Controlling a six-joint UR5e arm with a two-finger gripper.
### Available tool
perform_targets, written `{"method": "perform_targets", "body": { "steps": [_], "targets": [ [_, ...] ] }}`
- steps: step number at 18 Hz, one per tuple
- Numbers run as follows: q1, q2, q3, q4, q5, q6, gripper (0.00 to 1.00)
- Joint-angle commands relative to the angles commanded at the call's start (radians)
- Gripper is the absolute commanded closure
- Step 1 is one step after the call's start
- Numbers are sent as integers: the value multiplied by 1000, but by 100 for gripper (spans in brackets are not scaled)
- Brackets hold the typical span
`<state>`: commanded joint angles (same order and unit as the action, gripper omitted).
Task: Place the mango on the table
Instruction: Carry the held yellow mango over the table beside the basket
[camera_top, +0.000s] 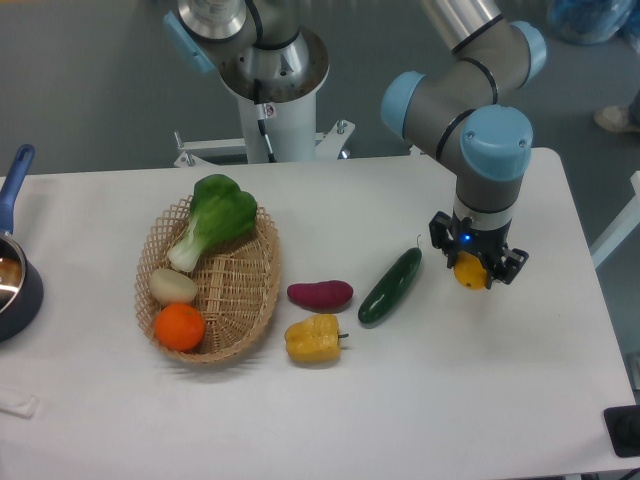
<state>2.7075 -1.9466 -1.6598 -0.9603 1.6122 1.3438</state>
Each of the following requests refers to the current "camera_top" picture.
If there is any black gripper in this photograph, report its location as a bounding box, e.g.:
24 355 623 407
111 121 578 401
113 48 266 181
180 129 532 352
429 211 529 290

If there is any yellow mango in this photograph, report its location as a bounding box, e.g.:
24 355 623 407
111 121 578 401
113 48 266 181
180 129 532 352
453 251 488 290

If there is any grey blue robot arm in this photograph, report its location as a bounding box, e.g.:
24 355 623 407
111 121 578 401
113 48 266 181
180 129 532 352
163 1 546 288

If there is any green cucumber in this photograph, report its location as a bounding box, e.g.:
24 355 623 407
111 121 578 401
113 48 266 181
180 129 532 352
357 234 423 328

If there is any purple sweet potato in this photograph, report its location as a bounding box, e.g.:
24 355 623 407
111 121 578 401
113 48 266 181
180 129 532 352
287 280 354 312

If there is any white shoe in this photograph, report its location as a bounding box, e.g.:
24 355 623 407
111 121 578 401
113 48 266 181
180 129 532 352
593 106 639 134

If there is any yellow bell pepper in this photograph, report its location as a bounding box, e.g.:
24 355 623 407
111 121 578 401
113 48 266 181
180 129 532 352
284 314 347 364

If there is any black device at table edge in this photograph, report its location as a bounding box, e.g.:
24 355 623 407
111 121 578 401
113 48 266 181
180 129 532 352
603 405 640 458

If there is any woven wicker basket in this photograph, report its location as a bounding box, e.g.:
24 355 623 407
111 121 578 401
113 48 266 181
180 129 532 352
135 197 281 364

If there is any blue plastic bag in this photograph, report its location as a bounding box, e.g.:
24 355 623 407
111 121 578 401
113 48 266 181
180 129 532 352
546 0 639 46

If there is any green bok choy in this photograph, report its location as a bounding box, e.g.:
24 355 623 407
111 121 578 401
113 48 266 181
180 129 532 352
168 174 258 273

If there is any orange fruit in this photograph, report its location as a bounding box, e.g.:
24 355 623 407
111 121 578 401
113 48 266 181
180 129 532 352
153 303 206 352

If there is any clear plastic wrapper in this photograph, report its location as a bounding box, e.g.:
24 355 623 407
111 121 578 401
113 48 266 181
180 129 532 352
0 387 39 419

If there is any white frame bar right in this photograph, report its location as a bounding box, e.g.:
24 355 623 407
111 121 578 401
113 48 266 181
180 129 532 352
589 171 639 269

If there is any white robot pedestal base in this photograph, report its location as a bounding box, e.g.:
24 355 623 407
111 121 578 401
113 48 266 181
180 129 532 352
174 92 355 168

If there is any black cable on pedestal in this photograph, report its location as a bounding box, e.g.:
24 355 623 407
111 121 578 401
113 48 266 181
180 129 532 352
252 78 278 164

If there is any blue handled saucepan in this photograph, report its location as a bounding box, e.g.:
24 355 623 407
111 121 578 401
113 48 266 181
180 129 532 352
1 144 44 342

